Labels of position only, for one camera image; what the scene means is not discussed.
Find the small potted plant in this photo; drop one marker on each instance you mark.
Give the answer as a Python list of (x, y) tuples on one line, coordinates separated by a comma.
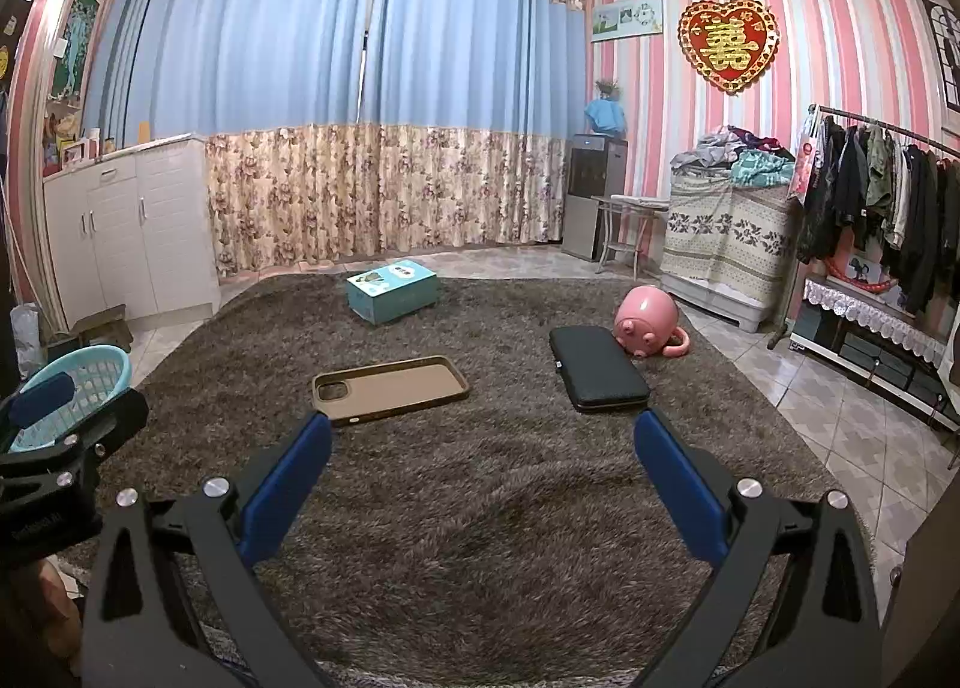
[(607, 90)]

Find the light blue plastic basket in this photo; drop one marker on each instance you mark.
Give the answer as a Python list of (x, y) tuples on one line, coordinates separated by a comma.
[(97, 369)]

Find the brown phone case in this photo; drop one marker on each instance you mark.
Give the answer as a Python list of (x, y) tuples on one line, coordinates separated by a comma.
[(390, 388)]

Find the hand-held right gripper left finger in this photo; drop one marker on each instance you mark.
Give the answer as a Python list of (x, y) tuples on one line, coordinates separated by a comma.
[(289, 482)]

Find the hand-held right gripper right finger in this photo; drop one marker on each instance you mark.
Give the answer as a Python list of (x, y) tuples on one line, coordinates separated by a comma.
[(679, 485)]

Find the white plastic bag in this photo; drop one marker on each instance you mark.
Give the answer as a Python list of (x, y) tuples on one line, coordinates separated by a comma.
[(25, 339)]

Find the landscape wall picture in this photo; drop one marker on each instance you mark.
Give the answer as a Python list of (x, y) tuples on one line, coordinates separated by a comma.
[(626, 18)]

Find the white cabinet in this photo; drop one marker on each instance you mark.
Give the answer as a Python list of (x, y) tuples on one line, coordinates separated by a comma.
[(142, 230)]

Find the low shelf with lace cloth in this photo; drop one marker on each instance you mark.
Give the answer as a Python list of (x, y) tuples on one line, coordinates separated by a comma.
[(870, 313)]

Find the metal clothes rack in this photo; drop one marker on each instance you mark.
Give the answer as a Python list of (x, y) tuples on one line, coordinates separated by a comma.
[(877, 123)]

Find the pink pig mug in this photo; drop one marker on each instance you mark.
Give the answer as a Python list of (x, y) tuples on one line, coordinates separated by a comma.
[(645, 313)]

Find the green wall poster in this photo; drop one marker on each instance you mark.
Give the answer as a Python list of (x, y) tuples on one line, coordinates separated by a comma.
[(77, 42)]

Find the white photo frame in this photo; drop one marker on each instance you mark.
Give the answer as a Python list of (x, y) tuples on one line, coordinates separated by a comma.
[(73, 153)]

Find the patterned cloth covered chest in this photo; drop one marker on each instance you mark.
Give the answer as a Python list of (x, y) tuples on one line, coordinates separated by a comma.
[(724, 238)]

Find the brown shaggy rug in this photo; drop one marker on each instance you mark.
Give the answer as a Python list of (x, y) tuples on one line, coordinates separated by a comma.
[(487, 508)]

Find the teal cardboard box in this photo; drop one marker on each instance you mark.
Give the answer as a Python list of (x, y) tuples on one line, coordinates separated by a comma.
[(390, 294)]

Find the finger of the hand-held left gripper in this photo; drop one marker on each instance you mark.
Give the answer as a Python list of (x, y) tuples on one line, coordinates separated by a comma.
[(45, 399)]

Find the blue covered bottle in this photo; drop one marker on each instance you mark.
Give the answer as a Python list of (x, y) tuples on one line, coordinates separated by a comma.
[(606, 116)]

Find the blue floral curtain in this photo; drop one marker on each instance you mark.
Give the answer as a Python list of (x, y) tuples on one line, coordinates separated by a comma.
[(240, 73), (465, 80)]

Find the small wooden stool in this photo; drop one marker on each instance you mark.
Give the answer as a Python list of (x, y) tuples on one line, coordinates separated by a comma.
[(105, 324)]

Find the black window wall poster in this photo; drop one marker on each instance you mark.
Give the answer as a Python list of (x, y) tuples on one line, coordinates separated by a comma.
[(946, 50)]

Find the black zip case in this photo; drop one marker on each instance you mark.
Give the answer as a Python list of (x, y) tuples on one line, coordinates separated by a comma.
[(596, 365)]

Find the pile of clothes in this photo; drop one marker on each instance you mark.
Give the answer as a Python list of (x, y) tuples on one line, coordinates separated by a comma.
[(727, 159)]

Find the grey water dispenser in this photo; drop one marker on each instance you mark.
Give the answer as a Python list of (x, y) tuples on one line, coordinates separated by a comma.
[(592, 200)]

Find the row of hanging clothes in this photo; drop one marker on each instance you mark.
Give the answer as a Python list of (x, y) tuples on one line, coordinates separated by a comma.
[(877, 193)]

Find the red heart wall decoration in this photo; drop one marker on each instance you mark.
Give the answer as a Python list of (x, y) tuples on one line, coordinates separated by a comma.
[(727, 46)]

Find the small metal-framed table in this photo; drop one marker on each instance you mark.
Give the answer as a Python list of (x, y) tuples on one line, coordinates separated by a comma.
[(637, 202)]

